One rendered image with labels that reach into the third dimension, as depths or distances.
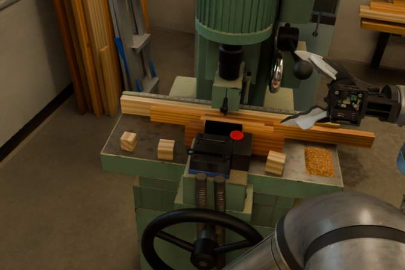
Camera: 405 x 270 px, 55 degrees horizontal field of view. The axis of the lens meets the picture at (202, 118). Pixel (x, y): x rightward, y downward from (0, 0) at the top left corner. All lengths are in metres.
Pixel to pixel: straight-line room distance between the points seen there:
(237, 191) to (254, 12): 0.38
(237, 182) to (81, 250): 1.22
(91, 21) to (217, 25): 1.57
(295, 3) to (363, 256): 0.81
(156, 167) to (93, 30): 1.49
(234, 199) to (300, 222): 0.45
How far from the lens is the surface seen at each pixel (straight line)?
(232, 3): 0.82
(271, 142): 0.98
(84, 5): 2.32
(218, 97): 0.96
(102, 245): 1.95
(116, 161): 1.01
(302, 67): 0.70
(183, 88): 1.42
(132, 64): 1.84
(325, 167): 1.00
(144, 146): 1.02
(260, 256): 0.52
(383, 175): 2.48
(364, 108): 0.77
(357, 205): 0.41
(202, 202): 0.88
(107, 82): 2.48
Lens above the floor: 1.57
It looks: 37 degrees down
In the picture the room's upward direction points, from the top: 3 degrees clockwise
